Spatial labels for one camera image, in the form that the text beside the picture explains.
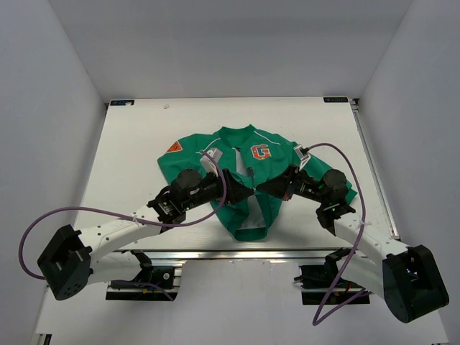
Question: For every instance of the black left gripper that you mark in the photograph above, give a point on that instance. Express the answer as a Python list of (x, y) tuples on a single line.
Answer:
[(234, 191)]

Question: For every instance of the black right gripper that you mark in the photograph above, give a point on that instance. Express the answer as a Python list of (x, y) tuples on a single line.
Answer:
[(280, 186)]

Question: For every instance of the green varsity jacket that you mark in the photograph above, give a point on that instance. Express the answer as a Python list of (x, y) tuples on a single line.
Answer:
[(253, 156)]

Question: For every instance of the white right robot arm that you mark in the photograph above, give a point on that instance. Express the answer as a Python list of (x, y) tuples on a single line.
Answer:
[(407, 278)]

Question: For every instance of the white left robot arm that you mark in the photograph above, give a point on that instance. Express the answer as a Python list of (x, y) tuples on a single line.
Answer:
[(75, 258)]

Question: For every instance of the blue right corner label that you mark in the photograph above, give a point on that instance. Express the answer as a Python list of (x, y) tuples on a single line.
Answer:
[(335, 99)]

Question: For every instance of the blue corner label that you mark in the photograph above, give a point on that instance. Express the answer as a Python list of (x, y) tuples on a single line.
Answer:
[(335, 99), (128, 102)]

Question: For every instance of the blue left corner label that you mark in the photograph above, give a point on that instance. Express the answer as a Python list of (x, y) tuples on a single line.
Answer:
[(128, 102)]

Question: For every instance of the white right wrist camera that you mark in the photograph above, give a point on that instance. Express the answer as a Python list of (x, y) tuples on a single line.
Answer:
[(302, 156)]

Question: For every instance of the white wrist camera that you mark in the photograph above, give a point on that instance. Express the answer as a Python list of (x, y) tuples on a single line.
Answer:
[(302, 156), (210, 160)]

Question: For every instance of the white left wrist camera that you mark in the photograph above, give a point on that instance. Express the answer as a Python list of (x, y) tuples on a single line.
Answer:
[(210, 160)]

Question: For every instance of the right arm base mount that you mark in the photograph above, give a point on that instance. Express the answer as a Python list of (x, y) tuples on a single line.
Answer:
[(315, 279)]

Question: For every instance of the aluminium right side rail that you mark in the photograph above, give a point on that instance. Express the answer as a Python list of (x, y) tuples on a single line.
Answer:
[(354, 103)]

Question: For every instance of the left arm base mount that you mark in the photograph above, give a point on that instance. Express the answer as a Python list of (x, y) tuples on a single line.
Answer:
[(134, 276)]

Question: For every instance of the aluminium table edge rail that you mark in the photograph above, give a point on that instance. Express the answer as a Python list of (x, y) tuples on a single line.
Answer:
[(291, 254)]

